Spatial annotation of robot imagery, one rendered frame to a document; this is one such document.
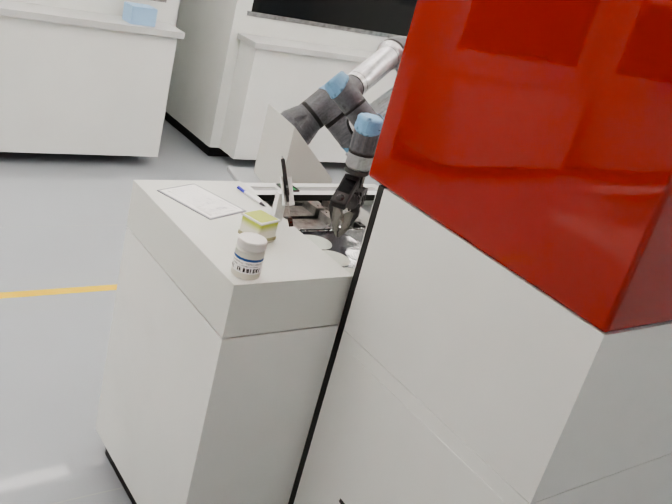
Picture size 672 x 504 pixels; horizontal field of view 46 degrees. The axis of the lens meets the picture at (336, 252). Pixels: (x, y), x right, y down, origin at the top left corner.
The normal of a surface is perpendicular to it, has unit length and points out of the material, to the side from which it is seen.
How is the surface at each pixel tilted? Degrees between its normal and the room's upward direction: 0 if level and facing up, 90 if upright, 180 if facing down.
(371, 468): 90
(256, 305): 90
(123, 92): 90
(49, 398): 0
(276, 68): 90
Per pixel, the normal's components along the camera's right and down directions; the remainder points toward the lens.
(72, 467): 0.24, -0.89
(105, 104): 0.55, 0.45
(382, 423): -0.80, 0.04
